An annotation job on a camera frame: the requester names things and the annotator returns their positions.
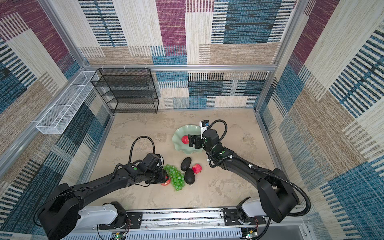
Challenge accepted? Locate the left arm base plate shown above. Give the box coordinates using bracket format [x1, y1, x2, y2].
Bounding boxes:
[98, 212, 143, 231]

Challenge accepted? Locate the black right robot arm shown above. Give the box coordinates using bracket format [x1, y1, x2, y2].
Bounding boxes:
[188, 130, 308, 223]

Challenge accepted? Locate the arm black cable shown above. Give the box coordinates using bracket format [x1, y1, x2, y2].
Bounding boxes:
[128, 135, 156, 165]
[206, 119, 312, 217]

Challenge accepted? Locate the black wire shelf rack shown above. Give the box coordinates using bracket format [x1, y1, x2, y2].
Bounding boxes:
[91, 68, 159, 114]

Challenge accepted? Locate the aluminium front rail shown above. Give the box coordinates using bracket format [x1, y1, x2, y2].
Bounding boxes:
[66, 207, 316, 240]

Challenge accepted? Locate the green grape bunch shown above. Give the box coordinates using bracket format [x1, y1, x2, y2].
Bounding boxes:
[164, 165, 186, 191]

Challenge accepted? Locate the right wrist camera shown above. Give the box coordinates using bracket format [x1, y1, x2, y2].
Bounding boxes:
[200, 120, 210, 134]

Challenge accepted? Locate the light green wavy fruit bowl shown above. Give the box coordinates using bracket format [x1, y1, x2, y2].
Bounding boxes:
[172, 125, 207, 155]

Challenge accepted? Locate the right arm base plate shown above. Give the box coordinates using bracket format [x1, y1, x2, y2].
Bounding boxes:
[220, 208, 267, 226]

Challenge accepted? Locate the red apple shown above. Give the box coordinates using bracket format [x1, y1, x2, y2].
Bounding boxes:
[161, 178, 171, 186]
[192, 164, 202, 174]
[181, 135, 190, 145]

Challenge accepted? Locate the dark avocado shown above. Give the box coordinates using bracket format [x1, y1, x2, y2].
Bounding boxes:
[180, 157, 192, 172]
[184, 168, 196, 185]

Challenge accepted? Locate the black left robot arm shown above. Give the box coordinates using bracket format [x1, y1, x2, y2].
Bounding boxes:
[37, 153, 169, 240]

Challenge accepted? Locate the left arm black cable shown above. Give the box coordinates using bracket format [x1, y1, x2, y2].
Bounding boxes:
[128, 135, 156, 165]

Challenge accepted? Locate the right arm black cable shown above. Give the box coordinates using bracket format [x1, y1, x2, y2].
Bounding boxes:
[206, 119, 312, 217]

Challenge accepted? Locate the white mesh wall basket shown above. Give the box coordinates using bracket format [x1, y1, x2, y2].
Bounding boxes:
[36, 71, 95, 135]

